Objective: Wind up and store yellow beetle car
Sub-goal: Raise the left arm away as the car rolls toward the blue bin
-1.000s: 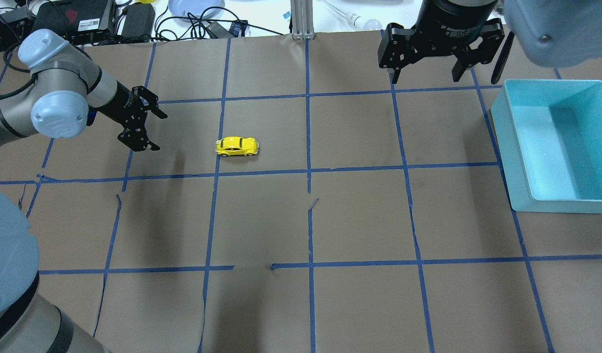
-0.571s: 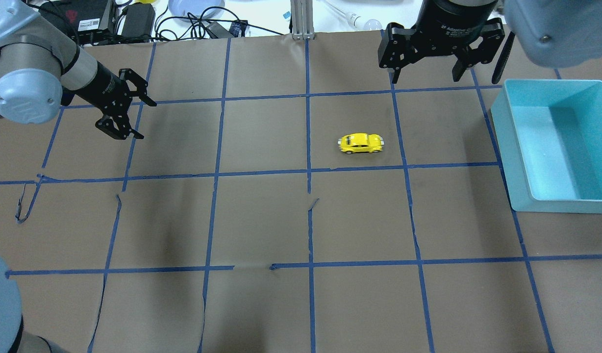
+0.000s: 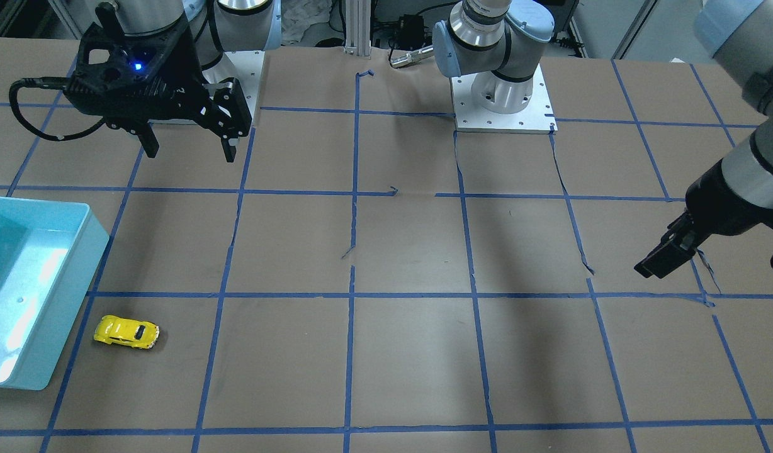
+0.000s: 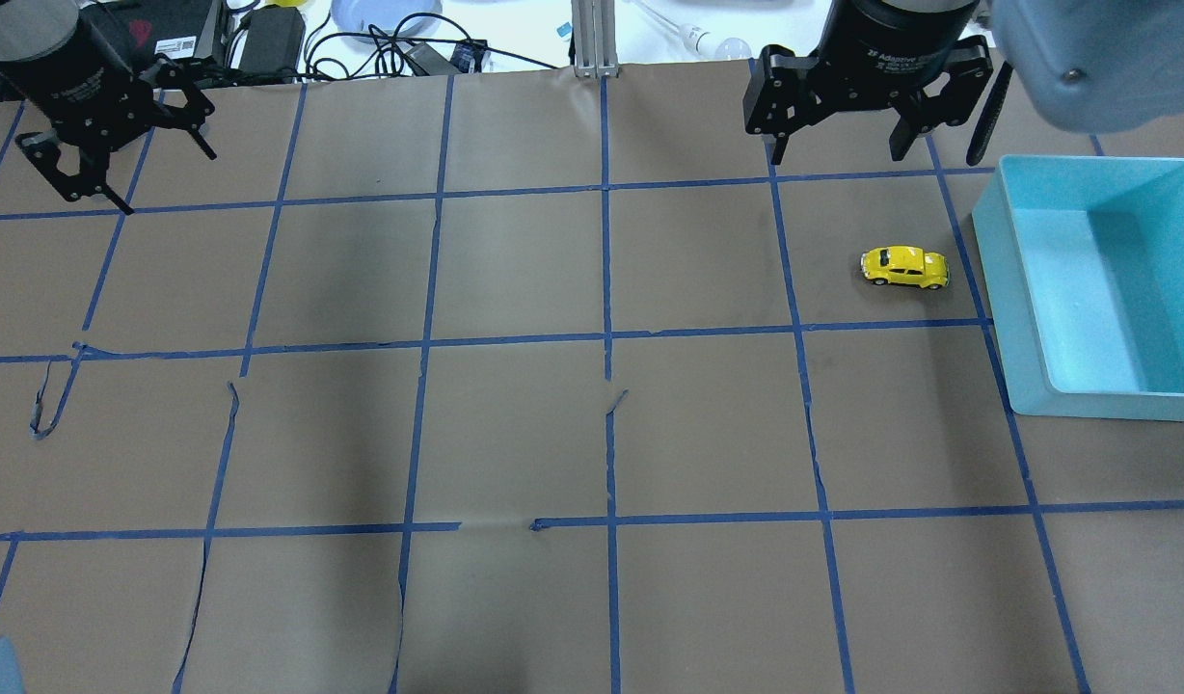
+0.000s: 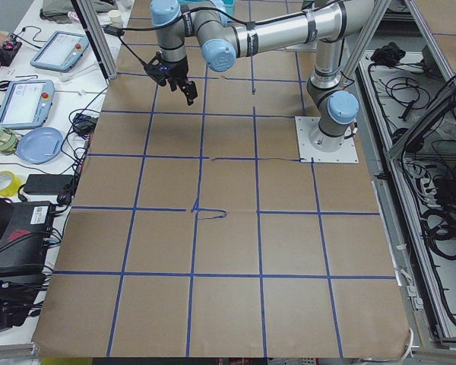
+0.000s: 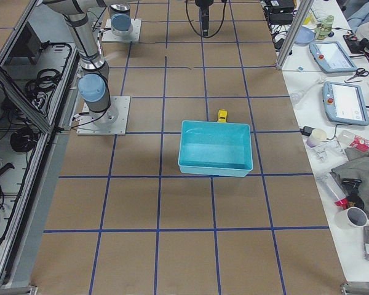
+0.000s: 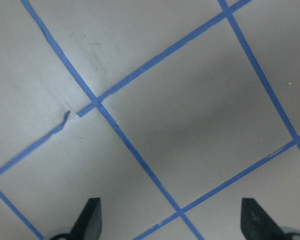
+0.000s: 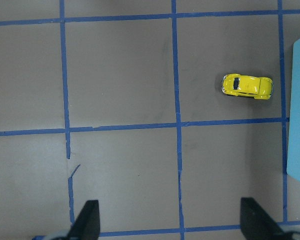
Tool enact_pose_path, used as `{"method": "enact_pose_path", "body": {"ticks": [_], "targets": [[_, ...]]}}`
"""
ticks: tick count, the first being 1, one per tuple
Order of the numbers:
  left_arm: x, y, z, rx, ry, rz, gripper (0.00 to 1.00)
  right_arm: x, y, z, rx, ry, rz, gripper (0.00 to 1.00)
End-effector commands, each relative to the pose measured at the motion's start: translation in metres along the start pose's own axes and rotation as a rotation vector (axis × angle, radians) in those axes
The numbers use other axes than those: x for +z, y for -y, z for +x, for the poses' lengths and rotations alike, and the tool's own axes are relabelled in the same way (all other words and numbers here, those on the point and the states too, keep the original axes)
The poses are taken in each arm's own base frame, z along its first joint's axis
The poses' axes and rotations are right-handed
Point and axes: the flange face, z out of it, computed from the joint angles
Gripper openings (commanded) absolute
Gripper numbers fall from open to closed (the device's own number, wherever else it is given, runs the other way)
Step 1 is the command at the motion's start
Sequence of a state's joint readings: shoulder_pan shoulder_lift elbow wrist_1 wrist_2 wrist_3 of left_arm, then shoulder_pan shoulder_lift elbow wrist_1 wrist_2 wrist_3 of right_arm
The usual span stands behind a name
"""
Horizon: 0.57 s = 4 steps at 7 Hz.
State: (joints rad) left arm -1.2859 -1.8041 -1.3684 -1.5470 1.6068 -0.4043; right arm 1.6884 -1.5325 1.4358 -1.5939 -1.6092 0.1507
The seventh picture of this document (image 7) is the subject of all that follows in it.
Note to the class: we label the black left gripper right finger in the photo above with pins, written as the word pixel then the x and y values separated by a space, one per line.
pixel 256 224

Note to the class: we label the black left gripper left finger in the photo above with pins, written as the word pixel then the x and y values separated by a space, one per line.
pixel 88 226

